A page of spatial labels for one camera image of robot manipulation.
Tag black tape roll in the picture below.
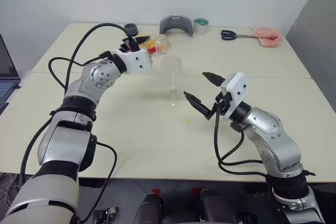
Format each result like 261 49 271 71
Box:
123 23 139 36

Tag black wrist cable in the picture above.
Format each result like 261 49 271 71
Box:
213 104 271 180
48 23 140 96

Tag black floor device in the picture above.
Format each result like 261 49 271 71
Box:
92 207 119 224

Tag pink fluffy cloth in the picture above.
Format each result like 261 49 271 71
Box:
251 26 284 48

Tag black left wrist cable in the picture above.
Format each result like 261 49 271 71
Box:
48 23 140 96

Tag silver tape roll green core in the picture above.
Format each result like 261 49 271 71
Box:
192 17 210 35

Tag black-handled scissors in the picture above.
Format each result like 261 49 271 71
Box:
220 29 254 42

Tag grey curved visor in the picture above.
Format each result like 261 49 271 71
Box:
159 14 195 36

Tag dark laptop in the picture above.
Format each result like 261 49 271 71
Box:
0 34 22 116

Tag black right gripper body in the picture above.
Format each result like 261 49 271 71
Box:
205 91 233 121

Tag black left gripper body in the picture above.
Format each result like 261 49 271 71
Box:
119 39 140 53

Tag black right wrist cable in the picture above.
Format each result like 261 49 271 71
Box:
213 104 271 180

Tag white floor cables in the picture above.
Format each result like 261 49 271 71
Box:
0 173 20 210

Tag clear cup with orange contents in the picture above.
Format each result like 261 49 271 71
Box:
143 36 173 59

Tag clear wine glass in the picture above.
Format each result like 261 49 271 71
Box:
160 56 184 108

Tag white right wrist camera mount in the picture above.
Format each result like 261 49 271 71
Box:
220 72 249 120

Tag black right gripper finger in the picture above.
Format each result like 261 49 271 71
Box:
183 91 212 116
202 71 226 87

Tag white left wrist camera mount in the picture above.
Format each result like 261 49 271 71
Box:
111 49 154 74

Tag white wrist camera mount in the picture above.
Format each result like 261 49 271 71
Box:
220 72 249 120
111 49 154 74

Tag black left upper arm cable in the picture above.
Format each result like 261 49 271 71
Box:
19 119 118 224

